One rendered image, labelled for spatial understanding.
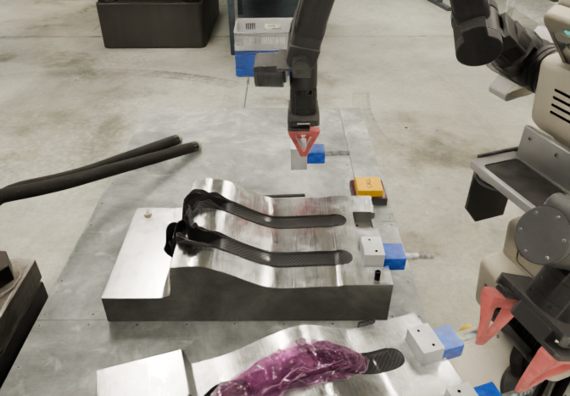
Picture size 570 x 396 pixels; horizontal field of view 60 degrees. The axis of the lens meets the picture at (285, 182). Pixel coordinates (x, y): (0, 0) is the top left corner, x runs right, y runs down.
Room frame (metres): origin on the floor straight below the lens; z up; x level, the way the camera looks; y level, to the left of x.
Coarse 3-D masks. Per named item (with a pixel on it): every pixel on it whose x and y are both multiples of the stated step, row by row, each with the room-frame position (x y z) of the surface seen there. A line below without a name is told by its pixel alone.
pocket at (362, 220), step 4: (356, 212) 0.80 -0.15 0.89; (360, 212) 0.80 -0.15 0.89; (364, 212) 0.80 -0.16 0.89; (368, 212) 0.80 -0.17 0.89; (356, 216) 0.80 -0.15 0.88; (360, 216) 0.80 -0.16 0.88; (364, 216) 0.80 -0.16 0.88; (368, 216) 0.80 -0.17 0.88; (372, 216) 0.80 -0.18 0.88; (356, 220) 0.80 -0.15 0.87; (360, 220) 0.80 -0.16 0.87; (364, 220) 0.80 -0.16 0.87; (368, 220) 0.80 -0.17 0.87; (372, 220) 0.79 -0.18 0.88; (356, 224) 0.79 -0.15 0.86; (360, 224) 0.79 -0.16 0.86; (364, 224) 0.79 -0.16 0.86; (368, 224) 0.79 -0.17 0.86; (372, 224) 0.78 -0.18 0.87
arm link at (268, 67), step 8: (256, 56) 0.96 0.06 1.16; (264, 56) 0.95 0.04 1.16; (272, 56) 0.95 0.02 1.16; (280, 56) 0.95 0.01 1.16; (296, 56) 0.89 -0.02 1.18; (304, 56) 0.88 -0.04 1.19; (256, 64) 0.94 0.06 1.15; (264, 64) 0.93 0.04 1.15; (272, 64) 0.93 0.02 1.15; (280, 64) 0.93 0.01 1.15; (296, 64) 0.88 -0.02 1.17; (304, 64) 0.88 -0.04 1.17; (256, 72) 0.94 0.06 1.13; (264, 72) 0.94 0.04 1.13; (272, 72) 0.94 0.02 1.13; (280, 72) 0.94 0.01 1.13; (296, 72) 0.89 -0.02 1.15; (304, 72) 0.89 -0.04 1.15; (256, 80) 0.94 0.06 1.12; (264, 80) 0.94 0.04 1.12; (272, 80) 0.94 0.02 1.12; (280, 80) 0.93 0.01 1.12
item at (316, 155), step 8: (304, 144) 0.95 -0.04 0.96; (320, 144) 0.97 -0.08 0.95; (296, 152) 0.93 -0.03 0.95; (312, 152) 0.94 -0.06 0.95; (320, 152) 0.94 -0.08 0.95; (328, 152) 0.95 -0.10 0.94; (336, 152) 0.95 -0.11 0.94; (344, 152) 0.95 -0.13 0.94; (296, 160) 0.93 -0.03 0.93; (304, 160) 0.93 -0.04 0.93; (312, 160) 0.94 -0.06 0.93; (320, 160) 0.94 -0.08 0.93; (296, 168) 0.93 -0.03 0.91; (304, 168) 0.93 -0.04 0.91
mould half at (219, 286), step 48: (240, 192) 0.83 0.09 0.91; (144, 240) 0.75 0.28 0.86; (240, 240) 0.69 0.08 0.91; (288, 240) 0.72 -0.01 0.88; (336, 240) 0.71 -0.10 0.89; (144, 288) 0.62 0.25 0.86; (192, 288) 0.60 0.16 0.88; (240, 288) 0.60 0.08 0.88; (288, 288) 0.60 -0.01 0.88; (336, 288) 0.60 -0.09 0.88; (384, 288) 0.60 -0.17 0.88
